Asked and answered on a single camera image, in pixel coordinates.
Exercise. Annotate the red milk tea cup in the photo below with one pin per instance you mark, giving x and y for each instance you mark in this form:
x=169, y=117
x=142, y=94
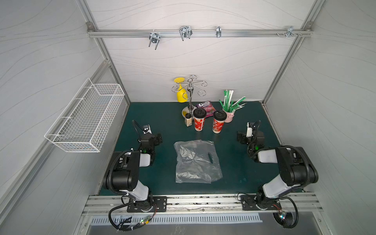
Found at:
x=199, y=115
x=219, y=118

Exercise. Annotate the aluminium overhead rail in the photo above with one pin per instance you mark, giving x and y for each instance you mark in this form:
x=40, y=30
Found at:
x=203, y=33

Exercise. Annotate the white wire basket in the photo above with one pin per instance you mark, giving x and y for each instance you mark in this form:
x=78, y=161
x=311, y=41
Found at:
x=85, y=122

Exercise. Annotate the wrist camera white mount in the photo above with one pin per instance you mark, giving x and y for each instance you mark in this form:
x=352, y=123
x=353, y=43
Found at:
x=146, y=129
x=249, y=131

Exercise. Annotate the purple snack packet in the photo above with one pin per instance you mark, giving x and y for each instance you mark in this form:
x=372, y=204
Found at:
x=208, y=107

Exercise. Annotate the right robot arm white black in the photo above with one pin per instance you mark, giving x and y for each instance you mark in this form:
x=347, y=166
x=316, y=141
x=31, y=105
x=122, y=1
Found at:
x=296, y=171

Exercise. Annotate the pink straw holder cup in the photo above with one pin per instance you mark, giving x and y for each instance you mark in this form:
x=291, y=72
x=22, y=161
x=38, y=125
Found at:
x=229, y=116

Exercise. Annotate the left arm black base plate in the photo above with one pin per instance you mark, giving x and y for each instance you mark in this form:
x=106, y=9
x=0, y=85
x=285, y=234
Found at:
x=152, y=204

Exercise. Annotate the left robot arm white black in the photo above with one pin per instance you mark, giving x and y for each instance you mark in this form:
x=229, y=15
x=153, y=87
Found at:
x=122, y=177

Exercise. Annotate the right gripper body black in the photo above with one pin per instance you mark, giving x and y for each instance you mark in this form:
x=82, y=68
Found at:
x=244, y=138

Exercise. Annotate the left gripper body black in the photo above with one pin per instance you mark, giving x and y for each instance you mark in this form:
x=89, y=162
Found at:
x=148, y=139

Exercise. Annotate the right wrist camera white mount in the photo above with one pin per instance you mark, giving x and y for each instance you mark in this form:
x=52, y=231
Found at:
x=249, y=131

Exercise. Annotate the metal cup hanging stand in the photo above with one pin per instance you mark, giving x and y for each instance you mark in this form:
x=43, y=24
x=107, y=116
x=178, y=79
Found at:
x=190, y=84

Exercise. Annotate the yellow plastic goblet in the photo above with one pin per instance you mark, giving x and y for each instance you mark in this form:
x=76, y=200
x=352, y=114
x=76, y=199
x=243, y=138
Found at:
x=178, y=89

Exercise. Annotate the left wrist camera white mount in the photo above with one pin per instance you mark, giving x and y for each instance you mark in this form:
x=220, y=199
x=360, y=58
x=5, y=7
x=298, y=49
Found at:
x=146, y=129

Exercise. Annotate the small beige milk tea bottle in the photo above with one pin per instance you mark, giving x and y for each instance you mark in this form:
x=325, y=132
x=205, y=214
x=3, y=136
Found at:
x=188, y=119

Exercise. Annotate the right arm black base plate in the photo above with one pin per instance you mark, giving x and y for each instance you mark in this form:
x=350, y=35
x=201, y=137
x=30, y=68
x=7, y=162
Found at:
x=255, y=202

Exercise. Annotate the white vent strip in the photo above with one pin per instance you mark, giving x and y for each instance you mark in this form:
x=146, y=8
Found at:
x=167, y=219

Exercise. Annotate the clear plastic carrier bag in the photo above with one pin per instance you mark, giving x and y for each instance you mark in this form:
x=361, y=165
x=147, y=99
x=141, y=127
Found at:
x=197, y=162

